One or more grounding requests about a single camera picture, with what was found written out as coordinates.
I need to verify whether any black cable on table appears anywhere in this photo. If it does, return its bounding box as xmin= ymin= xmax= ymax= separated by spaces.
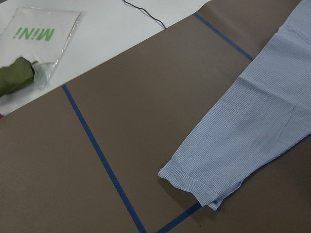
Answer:
xmin=121 ymin=0 xmax=166 ymax=29

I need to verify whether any light blue striped shirt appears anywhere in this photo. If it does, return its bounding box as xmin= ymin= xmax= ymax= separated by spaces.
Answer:
xmin=158 ymin=0 xmax=311 ymax=210

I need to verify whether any packaged white Mini shirt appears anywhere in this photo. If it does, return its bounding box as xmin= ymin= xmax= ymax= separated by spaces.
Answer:
xmin=0 ymin=7 xmax=83 ymax=88

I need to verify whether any green folded cloth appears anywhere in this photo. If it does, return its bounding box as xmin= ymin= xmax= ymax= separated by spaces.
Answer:
xmin=0 ymin=56 xmax=38 ymax=97

